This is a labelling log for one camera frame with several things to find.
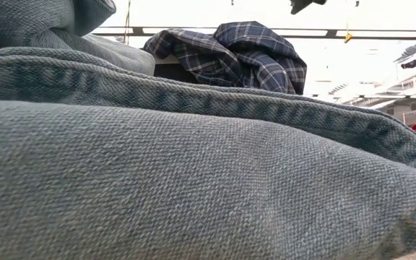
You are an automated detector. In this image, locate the navy plaid shirt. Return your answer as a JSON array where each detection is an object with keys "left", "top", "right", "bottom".
[{"left": 142, "top": 20, "right": 308, "bottom": 95}]

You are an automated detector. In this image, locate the light blue denim shirt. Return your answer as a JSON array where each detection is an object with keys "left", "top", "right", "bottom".
[{"left": 0, "top": 0, "right": 416, "bottom": 260}]

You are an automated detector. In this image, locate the yellow hanging connector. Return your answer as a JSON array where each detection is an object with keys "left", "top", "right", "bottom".
[{"left": 343, "top": 21, "right": 353, "bottom": 44}]

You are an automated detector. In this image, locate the navy white striped fabric basket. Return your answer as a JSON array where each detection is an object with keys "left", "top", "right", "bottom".
[{"left": 152, "top": 53, "right": 198, "bottom": 85}]

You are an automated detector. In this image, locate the black overhead frame beam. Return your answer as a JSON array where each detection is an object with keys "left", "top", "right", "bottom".
[{"left": 92, "top": 25, "right": 416, "bottom": 40}]

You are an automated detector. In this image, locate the thin hanging cable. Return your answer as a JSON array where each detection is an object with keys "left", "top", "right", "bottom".
[{"left": 123, "top": 0, "right": 132, "bottom": 46}]

